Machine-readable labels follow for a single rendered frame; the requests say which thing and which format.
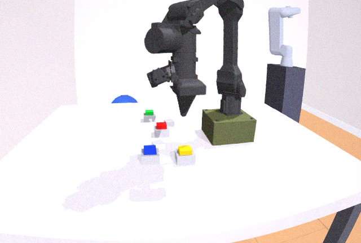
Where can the blue button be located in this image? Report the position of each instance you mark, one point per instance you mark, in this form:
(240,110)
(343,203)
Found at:
(150,155)

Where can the yellow button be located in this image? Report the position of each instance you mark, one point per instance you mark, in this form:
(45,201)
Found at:
(185,155)

